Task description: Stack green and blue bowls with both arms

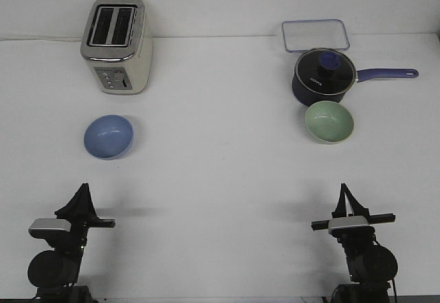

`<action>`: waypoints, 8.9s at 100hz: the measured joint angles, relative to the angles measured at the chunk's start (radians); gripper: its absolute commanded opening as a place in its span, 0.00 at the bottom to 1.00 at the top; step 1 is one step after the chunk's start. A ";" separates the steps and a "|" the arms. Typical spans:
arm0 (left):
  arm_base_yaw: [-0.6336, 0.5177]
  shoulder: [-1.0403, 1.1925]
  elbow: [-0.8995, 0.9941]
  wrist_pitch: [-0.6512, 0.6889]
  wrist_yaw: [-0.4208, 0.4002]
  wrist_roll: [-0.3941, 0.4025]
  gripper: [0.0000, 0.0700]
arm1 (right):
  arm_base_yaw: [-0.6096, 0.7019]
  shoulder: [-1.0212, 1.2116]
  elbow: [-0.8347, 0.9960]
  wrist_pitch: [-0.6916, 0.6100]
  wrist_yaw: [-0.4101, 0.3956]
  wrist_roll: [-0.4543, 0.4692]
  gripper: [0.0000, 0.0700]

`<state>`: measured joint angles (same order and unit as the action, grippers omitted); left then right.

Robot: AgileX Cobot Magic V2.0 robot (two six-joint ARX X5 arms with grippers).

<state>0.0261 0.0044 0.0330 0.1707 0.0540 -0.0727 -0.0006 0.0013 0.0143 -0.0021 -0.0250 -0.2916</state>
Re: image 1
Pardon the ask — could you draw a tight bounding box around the blue bowl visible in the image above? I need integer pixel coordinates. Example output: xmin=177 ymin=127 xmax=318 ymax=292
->
xmin=83 ymin=115 xmax=134 ymax=160

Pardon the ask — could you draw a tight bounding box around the white toaster power cord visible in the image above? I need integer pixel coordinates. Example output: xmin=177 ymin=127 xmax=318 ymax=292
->
xmin=0 ymin=35 xmax=84 ymax=43

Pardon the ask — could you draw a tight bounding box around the clear blue-rimmed container lid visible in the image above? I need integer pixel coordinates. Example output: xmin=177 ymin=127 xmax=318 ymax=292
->
xmin=281 ymin=19 xmax=350 ymax=53

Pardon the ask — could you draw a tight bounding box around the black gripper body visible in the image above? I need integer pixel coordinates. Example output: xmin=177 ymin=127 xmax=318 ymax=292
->
xmin=311 ymin=213 xmax=396 ymax=245
xmin=67 ymin=214 xmax=116 ymax=248

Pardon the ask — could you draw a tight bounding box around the green bowl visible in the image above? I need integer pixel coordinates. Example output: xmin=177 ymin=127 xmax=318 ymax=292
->
xmin=305 ymin=100 xmax=355 ymax=144

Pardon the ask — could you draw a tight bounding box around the silver two-slot toaster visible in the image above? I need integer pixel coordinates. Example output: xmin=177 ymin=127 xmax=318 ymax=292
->
xmin=80 ymin=0 xmax=153 ymax=95

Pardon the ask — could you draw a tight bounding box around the glass pot lid blue knob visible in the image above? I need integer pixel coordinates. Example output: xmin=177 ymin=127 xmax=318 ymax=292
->
xmin=295 ymin=49 xmax=355 ymax=96

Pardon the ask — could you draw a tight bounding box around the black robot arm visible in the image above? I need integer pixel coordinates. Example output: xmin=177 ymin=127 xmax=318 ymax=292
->
xmin=27 ymin=183 xmax=116 ymax=302
xmin=311 ymin=183 xmax=398 ymax=302

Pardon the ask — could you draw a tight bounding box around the dark blue saucepan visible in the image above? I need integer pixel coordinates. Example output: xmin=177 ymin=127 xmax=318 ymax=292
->
xmin=291 ymin=68 xmax=419 ymax=106

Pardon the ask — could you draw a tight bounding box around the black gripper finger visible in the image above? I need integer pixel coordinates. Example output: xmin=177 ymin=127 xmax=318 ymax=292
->
xmin=54 ymin=183 xmax=98 ymax=220
xmin=331 ymin=183 xmax=370 ymax=219

